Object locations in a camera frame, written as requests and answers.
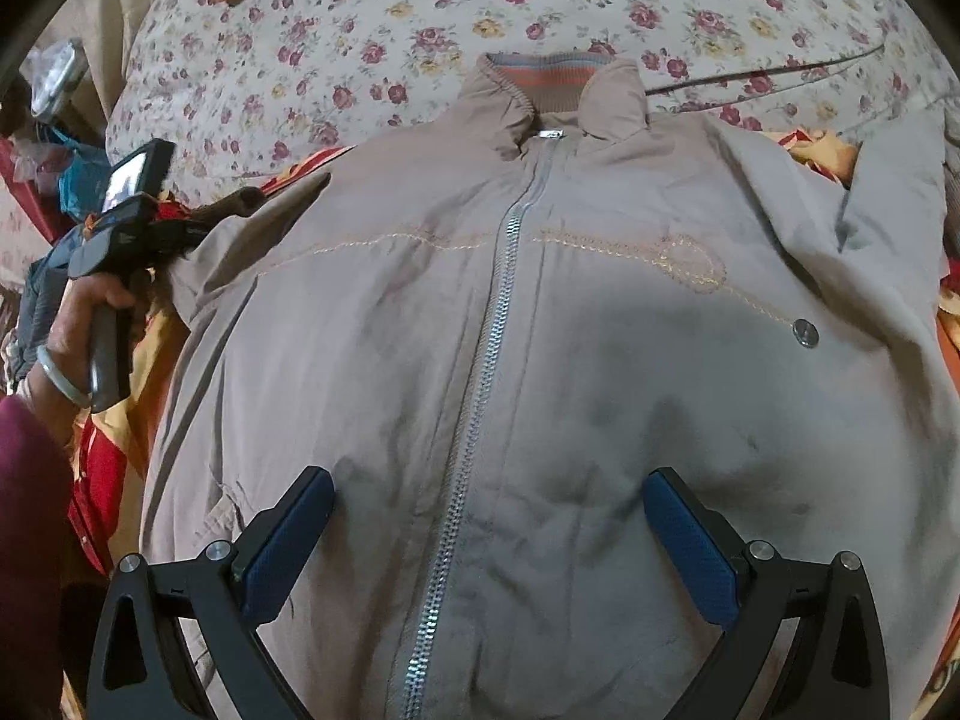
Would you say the beige zip jacket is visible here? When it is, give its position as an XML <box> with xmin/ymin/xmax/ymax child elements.
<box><xmin>140</xmin><ymin>55</ymin><xmax>958</xmax><ymax>718</ymax></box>

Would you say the person's left hand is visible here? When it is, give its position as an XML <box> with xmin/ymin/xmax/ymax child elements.
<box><xmin>25</xmin><ymin>273</ymin><xmax>149</xmax><ymax>447</ymax></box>

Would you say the blue cloth pile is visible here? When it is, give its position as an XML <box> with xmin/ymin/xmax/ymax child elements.
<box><xmin>47</xmin><ymin>127</ymin><xmax>112</xmax><ymax>221</ymax></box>

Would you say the floral quilt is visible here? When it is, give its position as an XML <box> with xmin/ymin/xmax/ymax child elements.
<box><xmin>106</xmin><ymin>0</ymin><xmax>958</xmax><ymax>205</ymax></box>

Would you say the silver bangle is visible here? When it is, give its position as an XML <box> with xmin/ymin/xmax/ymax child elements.
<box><xmin>36</xmin><ymin>346</ymin><xmax>91</xmax><ymax>410</ymax></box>

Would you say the red orange yellow blanket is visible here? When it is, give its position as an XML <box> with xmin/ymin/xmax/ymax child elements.
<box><xmin>68</xmin><ymin>146</ymin><xmax>348</xmax><ymax>575</ymax></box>

